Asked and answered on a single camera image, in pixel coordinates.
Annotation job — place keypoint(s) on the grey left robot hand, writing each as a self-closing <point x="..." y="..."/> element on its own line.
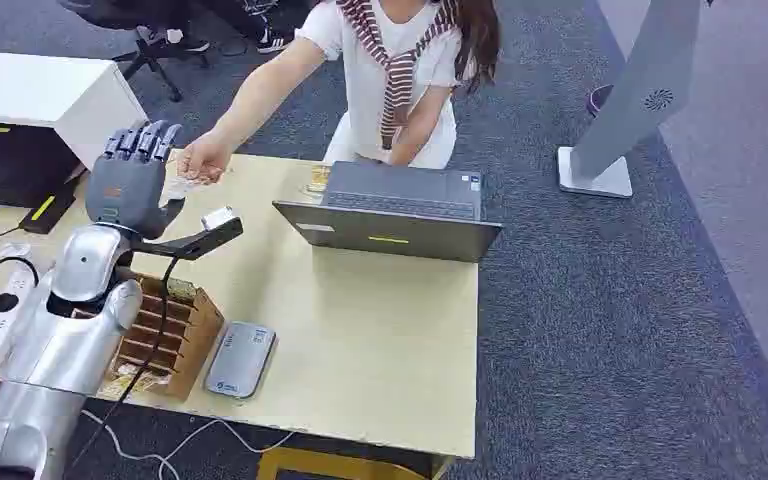
<point x="126" y="192"/>

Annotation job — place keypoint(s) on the person's right hand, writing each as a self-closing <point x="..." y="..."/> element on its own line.
<point x="204" y="159"/>

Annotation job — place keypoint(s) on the white card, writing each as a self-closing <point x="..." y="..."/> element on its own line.
<point x="178" y="188"/>

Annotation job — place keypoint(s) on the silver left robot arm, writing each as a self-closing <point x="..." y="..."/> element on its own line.
<point x="59" y="331"/>

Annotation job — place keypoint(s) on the flat black device yellow stripe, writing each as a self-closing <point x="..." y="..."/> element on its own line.
<point x="47" y="210"/>

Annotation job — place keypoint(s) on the black box with yellow label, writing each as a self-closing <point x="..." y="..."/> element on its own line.
<point x="6" y="162"/>

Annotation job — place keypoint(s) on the black office chair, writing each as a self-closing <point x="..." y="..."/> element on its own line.
<point x="152" y="46"/>

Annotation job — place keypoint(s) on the white cabinet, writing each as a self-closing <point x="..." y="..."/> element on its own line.
<point x="46" y="93"/>

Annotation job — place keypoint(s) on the black and white shoe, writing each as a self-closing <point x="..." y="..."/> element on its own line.
<point x="271" y="42"/>

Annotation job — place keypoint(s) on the wooden card box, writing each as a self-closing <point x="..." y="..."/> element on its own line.
<point x="178" y="338"/>

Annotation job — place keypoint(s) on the black plug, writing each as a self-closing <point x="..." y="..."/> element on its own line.
<point x="1" y="300"/>

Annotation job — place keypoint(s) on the white power strip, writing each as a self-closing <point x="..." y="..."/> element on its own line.
<point x="0" y="324"/>

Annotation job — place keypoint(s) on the dark grey laptop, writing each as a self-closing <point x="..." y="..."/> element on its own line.
<point x="397" y="218"/>

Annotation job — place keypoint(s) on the grey card reader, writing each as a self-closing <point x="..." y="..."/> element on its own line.
<point x="240" y="360"/>

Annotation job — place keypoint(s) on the person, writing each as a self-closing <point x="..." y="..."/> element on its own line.
<point x="397" y="73"/>

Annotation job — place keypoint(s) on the yellow wooden stool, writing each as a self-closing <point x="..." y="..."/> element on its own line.
<point x="331" y="465"/>

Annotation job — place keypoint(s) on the purple round object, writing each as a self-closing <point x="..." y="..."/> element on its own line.
<point x="597" y="99"/>

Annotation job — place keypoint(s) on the grey kiosk stand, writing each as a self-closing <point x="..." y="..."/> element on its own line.
<point x="629" y="99"/>

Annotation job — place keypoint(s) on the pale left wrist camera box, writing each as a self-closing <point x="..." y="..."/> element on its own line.
<point x="218" y="218"/>

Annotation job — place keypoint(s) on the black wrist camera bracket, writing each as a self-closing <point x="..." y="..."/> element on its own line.
<point x="192" y="244"/>

